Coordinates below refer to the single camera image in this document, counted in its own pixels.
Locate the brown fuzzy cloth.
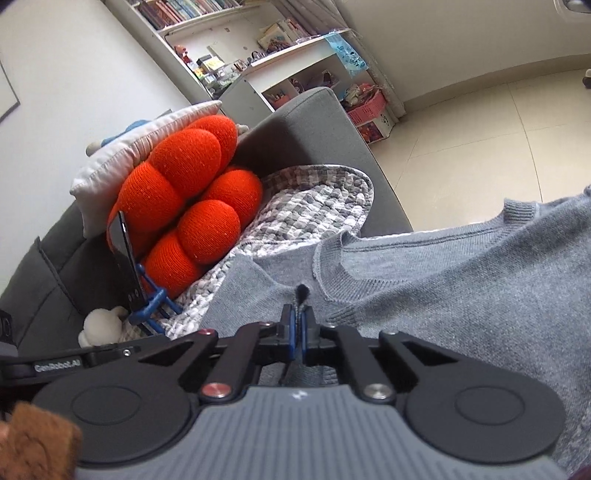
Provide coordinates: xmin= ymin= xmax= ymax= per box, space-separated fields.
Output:
xmin=0 ymin=401 xmax=84 ymax=480

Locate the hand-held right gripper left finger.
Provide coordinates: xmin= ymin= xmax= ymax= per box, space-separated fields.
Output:
xmin=139 ymin=302 xmax=297 ymax=402

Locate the blue plush toy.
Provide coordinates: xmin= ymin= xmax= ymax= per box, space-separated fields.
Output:
xmin=86 ymin=119 xmax=149 ymax=155

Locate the printed cardboard box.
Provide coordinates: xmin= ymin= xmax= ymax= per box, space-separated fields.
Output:
xmin=358 ymin=113 xmax=396 ymax=145

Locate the white plush toy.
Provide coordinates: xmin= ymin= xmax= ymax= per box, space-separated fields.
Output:
xmin=78 ymin=306 xmax=131 ymax=348

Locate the pink plastic basket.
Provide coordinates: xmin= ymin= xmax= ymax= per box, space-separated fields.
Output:
xmin=346 ymin=90 xmax=387 ymax=126

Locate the blue printed plastic bag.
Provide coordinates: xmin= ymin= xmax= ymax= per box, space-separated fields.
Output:
xmin=325 ymin=34 xmax=366 ymax=77

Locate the row of books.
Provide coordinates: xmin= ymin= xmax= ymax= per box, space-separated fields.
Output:
xmin=136 ymin=0 xmax=259 ymax=31

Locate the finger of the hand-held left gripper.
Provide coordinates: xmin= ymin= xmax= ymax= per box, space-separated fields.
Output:
xmin=88 ymin=338 xmax=156 ymax=367

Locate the white cushion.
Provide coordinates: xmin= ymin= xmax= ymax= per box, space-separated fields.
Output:
xmin=69 ymin=100 xmax=223 ymax=239

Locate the grey fabric sofa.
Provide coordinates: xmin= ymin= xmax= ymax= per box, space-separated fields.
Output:
xmin=0 ymin=87 xmax=414 ymax=361

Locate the blue figure phone stand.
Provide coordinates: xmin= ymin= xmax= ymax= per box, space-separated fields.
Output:
xmin=128 ymin=262 xmax=182 ymax=334

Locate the grey knit sweater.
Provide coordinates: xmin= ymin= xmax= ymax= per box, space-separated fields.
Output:
xmin=201 ymin=185 xmax=591 ymax=472

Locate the orange knot cushion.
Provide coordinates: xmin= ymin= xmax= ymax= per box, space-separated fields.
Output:
xmin=106 ymin=115 xmax=265 ymax=302

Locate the grey white checked quilted blanket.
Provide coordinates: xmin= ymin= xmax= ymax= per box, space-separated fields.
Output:
xmin=117 ymin=164 xmax=375 ymax=343

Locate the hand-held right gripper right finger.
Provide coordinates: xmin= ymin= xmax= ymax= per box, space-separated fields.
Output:
xmin=298 ymin=305 xmax=463 ymax=402

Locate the white bookshelf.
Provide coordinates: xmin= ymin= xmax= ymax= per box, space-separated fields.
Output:
xmin=104 ymin=0 xmax=385 ymax=117

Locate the black smartphone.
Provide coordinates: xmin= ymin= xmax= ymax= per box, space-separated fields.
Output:
xmin=107 ymin=210 xmax=145 ymax=311

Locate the wall picture frame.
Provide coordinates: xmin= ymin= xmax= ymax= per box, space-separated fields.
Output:
xmin=0 ymin=59 xmax=22 ymax=123

